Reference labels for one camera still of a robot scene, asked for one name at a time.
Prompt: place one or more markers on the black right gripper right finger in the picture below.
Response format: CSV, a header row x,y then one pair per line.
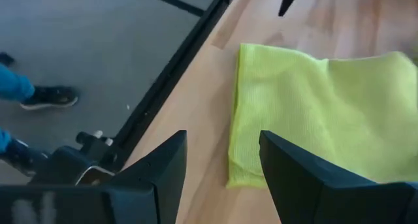
x,y
326,201

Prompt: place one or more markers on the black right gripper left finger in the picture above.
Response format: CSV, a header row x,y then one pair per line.
x,y
130,204

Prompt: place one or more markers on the lime green microfiber towel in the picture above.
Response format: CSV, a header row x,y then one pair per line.
x,y
310,103

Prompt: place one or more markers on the black clamp bracket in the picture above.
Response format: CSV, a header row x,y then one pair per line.
x,y
65,162

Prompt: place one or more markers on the black aluminium table frame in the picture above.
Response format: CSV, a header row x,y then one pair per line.
x,y
170,77

